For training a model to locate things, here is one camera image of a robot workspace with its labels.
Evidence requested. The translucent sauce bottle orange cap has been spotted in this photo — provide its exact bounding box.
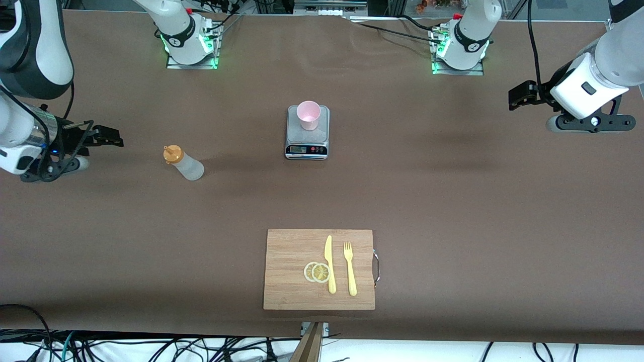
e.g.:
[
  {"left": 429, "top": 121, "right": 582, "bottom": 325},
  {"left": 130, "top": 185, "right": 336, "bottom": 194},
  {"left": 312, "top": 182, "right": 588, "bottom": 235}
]
[{"left": 163, "top": 144, "right": 205, "bottom": 182}]

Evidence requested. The pink plastic cup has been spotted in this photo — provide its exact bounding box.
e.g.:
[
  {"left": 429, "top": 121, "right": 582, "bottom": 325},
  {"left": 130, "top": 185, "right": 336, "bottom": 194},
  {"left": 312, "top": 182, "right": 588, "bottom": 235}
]
[{"left": 296, "top": 101, "right": 321, "bottom": 131}]

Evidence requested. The silver digital kitchen scale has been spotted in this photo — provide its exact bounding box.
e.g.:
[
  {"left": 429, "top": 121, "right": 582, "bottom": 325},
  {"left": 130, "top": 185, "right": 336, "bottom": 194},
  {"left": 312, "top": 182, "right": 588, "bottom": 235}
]
[{"left": 285, "top": 105, "right": 331, "bottom": 160}]

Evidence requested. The bamboo cutting board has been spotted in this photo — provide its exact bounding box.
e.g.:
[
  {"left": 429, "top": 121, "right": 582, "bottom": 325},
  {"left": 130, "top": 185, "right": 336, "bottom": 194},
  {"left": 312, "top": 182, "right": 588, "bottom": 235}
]
[{"left": 263, "top": 229, "right": 376, "bottom": 311}]

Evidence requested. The yellow plastic fork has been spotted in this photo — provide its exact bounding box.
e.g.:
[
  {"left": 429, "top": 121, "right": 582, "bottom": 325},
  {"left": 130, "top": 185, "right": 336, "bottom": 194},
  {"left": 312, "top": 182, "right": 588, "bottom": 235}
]
[{"left": 343, "top": 241, "right": 358, "bottom": 297}]

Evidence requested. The yellow plastic knife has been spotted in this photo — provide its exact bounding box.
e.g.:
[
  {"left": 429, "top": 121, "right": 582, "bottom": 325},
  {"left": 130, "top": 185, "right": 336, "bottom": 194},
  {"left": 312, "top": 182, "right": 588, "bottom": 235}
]
[{"left": 324, "top": 235, "right": 337, "bottom": 295}]

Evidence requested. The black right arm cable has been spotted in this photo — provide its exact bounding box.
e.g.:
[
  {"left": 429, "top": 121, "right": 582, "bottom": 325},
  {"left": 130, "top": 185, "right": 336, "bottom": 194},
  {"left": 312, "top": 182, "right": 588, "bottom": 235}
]
[{"left": 0, "top": 80, "right": 76, "bottom": 174}]

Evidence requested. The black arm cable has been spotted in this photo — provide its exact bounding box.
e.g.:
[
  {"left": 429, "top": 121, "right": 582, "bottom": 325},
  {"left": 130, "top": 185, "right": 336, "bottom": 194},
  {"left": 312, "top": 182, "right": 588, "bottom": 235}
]
[
  {"left": 527, "top": 0, "right": 543, "bottom": 90},
  {"left": 0, "top": 80, "right": 76, "bottom": 174}
]

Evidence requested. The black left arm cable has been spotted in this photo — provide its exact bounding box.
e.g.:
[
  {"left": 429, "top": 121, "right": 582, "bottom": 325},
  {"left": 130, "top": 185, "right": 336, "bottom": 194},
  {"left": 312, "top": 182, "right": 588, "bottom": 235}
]
[{"left": 527, "top": 0, "right": 543, "bottom": 90}]

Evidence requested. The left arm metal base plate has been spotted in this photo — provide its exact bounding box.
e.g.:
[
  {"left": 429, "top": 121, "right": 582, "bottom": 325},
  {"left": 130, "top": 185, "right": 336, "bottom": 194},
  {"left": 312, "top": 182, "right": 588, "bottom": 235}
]
[{"left": 431, "top": 25, "right": 485, "bottom": 76}]

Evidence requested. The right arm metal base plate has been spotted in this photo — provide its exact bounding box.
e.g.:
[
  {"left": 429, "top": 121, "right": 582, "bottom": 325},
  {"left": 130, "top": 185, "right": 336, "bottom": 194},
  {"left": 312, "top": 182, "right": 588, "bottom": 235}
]
[{"left": 166, "top": 23, "right": 222, "bottom": 70}]

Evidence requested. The black cable on tabletop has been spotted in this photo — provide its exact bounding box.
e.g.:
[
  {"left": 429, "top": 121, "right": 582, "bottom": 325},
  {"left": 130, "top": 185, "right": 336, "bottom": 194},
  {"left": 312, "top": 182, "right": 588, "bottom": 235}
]
[{"left": 347, "top": 16, "right": 437, "bottom": 44}]

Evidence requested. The black looped floor cable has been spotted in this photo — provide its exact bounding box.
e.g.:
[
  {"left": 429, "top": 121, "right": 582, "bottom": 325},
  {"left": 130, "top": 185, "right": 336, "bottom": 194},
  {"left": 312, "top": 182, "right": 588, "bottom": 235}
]
[{"left": 0, "top": 303, "right": 54, "bottom": 362}]

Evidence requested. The teal floor cable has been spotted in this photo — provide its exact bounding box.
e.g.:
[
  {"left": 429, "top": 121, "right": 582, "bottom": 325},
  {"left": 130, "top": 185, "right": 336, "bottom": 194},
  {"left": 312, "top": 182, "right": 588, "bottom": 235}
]
[{"left": 48, "top": 330, "right": 76, "bottom": 362}]

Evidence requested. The wooden post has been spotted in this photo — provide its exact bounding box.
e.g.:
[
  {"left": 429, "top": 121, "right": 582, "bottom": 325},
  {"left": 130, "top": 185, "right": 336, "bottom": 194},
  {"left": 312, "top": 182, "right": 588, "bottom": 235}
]
[{"left": 289, "top": 322, "right": 325, "bottom": 362}]

